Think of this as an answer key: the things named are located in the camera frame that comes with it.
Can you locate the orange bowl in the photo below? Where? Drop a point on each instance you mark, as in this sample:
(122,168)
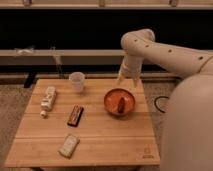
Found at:
(111,100)

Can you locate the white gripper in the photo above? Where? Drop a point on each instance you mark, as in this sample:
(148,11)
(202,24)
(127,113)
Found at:
(131,67)

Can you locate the white wrapped snack packet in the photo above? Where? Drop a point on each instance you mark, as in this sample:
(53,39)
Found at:
(69,145)

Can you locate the dark chocolate bar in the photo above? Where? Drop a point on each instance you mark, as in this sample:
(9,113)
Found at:
(75,116)

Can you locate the clear plastic cup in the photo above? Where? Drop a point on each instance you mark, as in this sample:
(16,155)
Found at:
(77,81)

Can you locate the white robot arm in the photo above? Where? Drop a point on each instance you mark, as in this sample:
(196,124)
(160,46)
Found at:
(187,138)

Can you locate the brown sausage in bowl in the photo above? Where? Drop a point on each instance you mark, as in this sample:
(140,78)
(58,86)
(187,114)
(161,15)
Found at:
(121,105)

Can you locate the crumpled plastic on bench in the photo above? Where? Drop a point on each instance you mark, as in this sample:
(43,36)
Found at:
(24,51)

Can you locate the wooden table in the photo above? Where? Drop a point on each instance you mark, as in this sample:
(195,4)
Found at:
(104,140)

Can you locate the long grey bench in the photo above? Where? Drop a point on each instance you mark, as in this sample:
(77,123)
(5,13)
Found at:
(46,62)

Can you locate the white bottle with label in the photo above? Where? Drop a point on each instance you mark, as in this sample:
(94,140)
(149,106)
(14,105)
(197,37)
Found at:
(48,101)

